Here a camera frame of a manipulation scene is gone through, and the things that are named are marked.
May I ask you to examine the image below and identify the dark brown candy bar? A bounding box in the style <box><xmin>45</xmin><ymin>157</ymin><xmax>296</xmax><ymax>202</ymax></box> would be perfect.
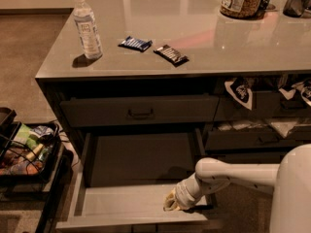
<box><xmin>154</xmin><ymin>45</ymin><xmax>189</xmax><ymax>66</ymax></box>

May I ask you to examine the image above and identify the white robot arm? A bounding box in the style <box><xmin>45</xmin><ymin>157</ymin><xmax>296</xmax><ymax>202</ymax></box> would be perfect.
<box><xmin>163</xmin><ymin>144</ymin><xmax>311</xmax><ymax>233</ymax></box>

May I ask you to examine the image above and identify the green snack bag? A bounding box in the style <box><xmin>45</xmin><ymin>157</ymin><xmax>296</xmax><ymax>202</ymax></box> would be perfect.
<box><xmin>12</xmin><ymin>124</ymin><xmax>54</xmax><ymax>161</ymax></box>

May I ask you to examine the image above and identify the blue candy bar wrapper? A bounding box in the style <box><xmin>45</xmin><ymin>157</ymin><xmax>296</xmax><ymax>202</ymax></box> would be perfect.
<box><xmin>119</xmin><ymin>36</ymin><xmax>153</xmax><ymax>52</ymax></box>

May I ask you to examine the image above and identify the white plastic bag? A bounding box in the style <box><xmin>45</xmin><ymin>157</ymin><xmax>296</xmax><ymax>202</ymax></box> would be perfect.
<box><xmin>217</xmin><ymin>117</ymin><xmax>299</xmax><ymax>138</ymax></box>

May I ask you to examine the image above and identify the black wire basket cart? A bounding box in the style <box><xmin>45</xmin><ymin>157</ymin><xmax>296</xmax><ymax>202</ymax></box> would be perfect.
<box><xmin>0</xmin><ymin>107</ymin><xmax>73</xmax><ymax>233</ymax></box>

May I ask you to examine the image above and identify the clear plastic water bottle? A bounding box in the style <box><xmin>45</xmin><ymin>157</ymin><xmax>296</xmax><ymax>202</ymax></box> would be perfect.
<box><xmin>73</xmin><ymin>0</ymin><xmax>103</xmax><ymax>59</ymax></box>

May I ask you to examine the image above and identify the grey drawer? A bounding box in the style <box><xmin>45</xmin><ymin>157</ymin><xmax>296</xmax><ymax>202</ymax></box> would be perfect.
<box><xmin>214</xmin><ymin>90</ymin><xmax>311</xmax><ymax>121</ymax></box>
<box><xmin>56</xmin><ymin>129</ymin><xmax>224</xmax><ymax>233</ymax></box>
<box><xmin>60</xmin><ymin>94</ymin><xmax>219</xmax><ymax>127</ymax></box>
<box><xmin>205</xmin><ymin>126</ymin><xmax>311</xmax><ymax>151</ymax></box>
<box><xmin>207</xmin><ymin>150</ymin><xmax>293</xmax><ymax>165</ymax></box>

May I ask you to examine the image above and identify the dark glass container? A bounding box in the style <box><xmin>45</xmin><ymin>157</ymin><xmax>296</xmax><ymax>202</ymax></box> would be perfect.
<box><xmin>283</xmin><ymin>0</ymin><xmax>310</xmax><ymax>17</ymax></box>

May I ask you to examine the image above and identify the large nut jar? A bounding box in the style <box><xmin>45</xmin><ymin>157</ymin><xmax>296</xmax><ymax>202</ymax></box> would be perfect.
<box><xmin>220</xmin><ymin>0</ymin><xmax>260</xmax><ymax>18</ymax></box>

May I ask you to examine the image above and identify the black white snack bag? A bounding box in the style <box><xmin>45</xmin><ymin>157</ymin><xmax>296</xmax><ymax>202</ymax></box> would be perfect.
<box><xmin>225</xmin><ymin>77</ymin><xmax>253</xmax><ymax>110</ymax></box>

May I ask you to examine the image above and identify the grey drawer cabinet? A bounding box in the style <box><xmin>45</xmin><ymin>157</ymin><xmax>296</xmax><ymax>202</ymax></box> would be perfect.
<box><xmin>34</xmin><ymin>0</ymin><xmax>311</xmax><ymax>180</ymax></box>

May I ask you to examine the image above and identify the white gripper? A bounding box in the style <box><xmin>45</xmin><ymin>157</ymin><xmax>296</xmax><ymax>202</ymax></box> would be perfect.
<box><xmin>163</xmin><ymin>183</ymin><xmax>200</xmax><ymax>212</ymax></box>

